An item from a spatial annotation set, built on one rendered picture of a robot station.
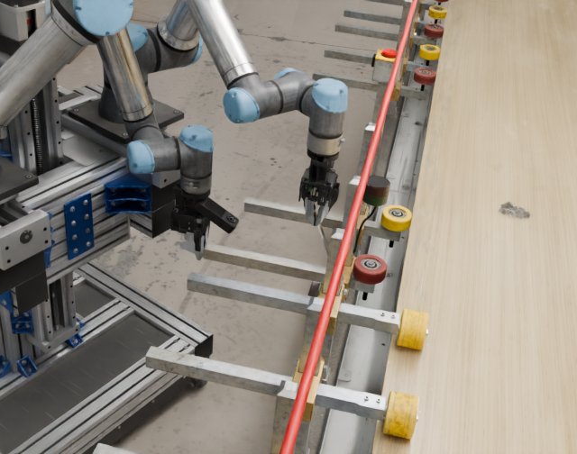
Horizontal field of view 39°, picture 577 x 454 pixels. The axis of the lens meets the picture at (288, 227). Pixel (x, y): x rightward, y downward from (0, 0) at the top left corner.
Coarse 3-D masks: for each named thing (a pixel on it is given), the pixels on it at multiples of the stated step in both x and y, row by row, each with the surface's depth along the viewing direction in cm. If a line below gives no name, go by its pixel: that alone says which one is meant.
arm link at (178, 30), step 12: (180, 0) 200; (180, 12) 201; (168, 24) 208; (180, 24) 204; (192, 24) 204; (156, 36) 211; (168, 36) 209; (180, 36) 208; (192, 36) 209; (168, 48) 211; (180, 48) 210; (192, 48) 212; (168, 60) 214; (180, 60) 216; (192, 60) 219
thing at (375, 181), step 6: (372, 180) 186; (378, 180) 186; (384, 180) 187; (372, 186) 184; (378, 186) 184; (384, 186) 184; (360, 210) 189; (372, 210) 191; (360, 228) 194; (354, 246) 198
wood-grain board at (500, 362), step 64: (512, 0) 378; (576, 0) 387; (448, 64) 306; (512, 64) 311; (576, 64) 317; (448, 128) 260; (512, 128) 264; (576, 128) 268; (448, 192) 226; (512, 192) 230; (576, 192) 233; (448, 256) 200; (512, 256) 203; (576, 256) 205; (448, 320) 180; (512, 320) 182; (576, 320) 184; (384, 384) 162; (448, 384) 163; (512, 384) 165; (576, 384) 166; (384, 448) 148; (448, 448) 149; (512, 448) 151; (576, 448) 152
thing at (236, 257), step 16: (208, 256) 202; (224, 256) 201; (240, 256) 200; (256, 256) 200; (272, 256) 201; (272, 272) 200; (288, 272) 199; (304, 272) 198; (320, 272) 197; (352, 288) 197; (368, 288) 196
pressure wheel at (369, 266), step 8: (360, 256) 196; (368, 256) 196; (376, 256) 197; (360, 264) 193; (368, 264) 194; (376, 264) 195; (384, 264) 194; (360, 272) 192; (368, 272) 191; (376, 272) 191; (384, 272) 192; (360, 280) 193; (368, 280) 192; (376, 280) 192
